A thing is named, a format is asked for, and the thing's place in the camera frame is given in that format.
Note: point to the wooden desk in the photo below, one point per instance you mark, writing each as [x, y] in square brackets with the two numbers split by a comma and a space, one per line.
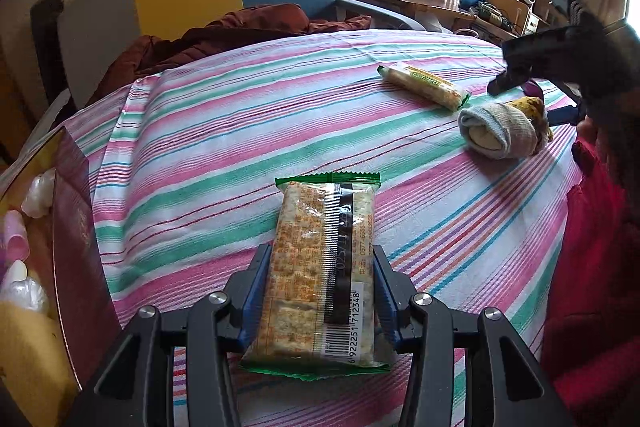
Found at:
[400, 0]

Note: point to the person's right hand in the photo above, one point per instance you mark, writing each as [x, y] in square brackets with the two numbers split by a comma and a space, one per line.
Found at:
[610, 57]

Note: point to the cracker packet with yellow label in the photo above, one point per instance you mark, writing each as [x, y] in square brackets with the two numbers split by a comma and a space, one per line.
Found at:
[425, 83]

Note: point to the yellow knitted sock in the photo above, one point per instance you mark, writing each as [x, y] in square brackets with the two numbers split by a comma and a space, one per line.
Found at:
[532, 107]

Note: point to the maroon and gold gift box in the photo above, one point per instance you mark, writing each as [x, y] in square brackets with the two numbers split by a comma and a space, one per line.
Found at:
[75, 232]

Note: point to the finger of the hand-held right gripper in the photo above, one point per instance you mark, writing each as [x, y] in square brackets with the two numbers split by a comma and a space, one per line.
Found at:
[502, 83]
[565, 116]

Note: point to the cream sock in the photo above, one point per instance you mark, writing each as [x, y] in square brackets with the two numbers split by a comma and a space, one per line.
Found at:
[500, 132]

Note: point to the white plastic bag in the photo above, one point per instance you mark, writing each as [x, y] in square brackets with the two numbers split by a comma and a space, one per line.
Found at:
[39, 194]
[22, 289]

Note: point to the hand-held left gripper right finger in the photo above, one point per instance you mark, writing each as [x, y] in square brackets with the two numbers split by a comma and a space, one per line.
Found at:
[387, 302]

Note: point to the brown jacket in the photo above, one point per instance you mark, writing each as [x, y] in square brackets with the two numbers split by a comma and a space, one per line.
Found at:
[240, 27]

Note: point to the red garment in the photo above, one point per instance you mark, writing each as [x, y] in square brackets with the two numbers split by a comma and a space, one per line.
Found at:
[595, 257]

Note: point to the striped bed sheet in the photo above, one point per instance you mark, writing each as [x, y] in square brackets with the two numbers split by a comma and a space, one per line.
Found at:
[225, 117]

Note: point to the pink plastic hair roller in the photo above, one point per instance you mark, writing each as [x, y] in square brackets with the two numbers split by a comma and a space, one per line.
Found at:
[14, 234]

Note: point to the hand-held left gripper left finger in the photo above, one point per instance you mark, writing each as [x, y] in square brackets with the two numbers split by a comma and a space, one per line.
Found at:
[254, 289]

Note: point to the cracker packet with barcode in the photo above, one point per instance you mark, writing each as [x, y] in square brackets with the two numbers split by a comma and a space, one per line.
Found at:
[310, 257]

